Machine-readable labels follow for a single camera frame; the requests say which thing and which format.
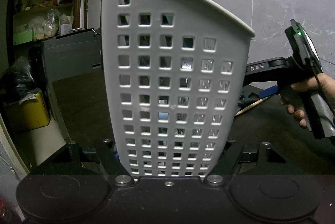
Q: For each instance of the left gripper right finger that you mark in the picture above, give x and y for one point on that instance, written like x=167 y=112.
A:
x=226 y=165

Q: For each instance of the grey cabinet box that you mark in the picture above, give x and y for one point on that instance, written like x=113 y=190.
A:
x=72 y=55

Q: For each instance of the plain wooden chopstick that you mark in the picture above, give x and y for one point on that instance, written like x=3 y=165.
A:
x=260 y=101

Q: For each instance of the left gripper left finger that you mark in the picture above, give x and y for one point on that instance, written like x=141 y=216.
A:
x=112 y=169

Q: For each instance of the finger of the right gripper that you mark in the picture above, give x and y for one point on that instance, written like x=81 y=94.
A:
x=270 y=91

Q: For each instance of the yellow container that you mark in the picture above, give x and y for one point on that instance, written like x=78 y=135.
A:
x=33 y=110

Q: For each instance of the white perforated utensil basket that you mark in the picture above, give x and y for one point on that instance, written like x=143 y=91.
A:
x=173 y=71

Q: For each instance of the person's right hand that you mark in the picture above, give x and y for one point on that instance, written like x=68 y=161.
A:
x=322 y=84

